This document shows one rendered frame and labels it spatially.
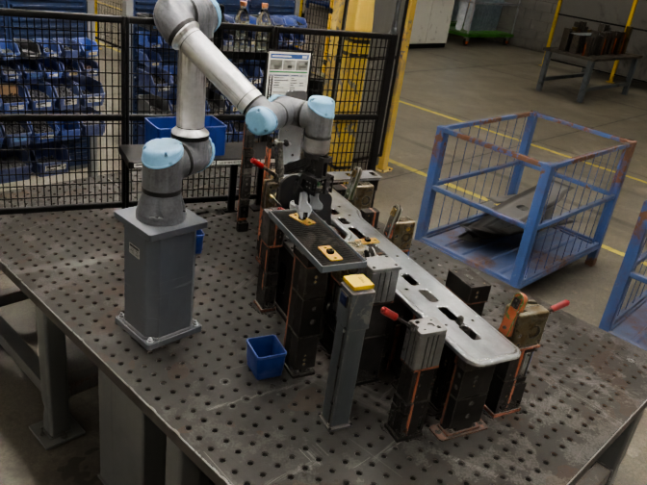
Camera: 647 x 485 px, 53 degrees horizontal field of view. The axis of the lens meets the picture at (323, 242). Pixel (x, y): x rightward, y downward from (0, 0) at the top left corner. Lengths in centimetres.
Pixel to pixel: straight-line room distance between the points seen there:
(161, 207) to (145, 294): 28
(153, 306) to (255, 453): 58
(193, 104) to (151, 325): 70
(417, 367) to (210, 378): 64
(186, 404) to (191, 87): 92
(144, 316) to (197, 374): 25
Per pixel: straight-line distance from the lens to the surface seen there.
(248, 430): 187
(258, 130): 173
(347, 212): 249
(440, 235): 460
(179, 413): 191
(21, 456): 287
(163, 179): 196
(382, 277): 188
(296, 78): 308
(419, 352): 173
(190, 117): 203
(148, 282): 205
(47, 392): 277
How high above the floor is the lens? 194
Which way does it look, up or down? 25 degrees down
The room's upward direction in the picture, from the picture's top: 8 degrees clockwise
